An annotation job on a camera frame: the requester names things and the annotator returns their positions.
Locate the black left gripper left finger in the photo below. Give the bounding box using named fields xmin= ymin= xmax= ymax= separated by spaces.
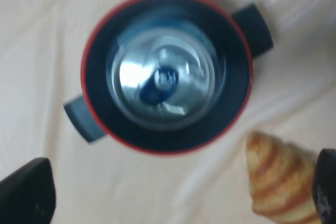
xmin=1 ymin=157 xmax=56 ymax=223

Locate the blue beverage can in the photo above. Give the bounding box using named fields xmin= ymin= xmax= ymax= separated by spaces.
xmin=106 ymin=8 xmax=226 ymax=131

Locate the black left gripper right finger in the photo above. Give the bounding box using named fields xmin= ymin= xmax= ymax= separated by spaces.
xmin=312 ymin=148 xmax=336 ymax=224

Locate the striped croissant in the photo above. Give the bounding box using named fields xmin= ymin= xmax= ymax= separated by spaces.
xmin=245 ymin=132 xmax=321 ymax=223

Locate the pink tablecloth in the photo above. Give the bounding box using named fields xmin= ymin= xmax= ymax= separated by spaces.
xmin=1 ymin=0 xmax=335 ymax=223

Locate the red pot with black handles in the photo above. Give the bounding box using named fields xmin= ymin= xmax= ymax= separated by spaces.
xmin=64 ymin=0 xmax=273 ymax=155

